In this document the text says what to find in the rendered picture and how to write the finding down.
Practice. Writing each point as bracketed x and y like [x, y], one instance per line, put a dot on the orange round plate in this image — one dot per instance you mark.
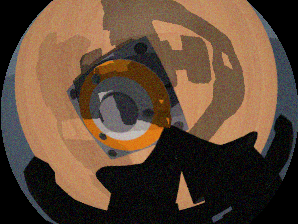
[137, 81]

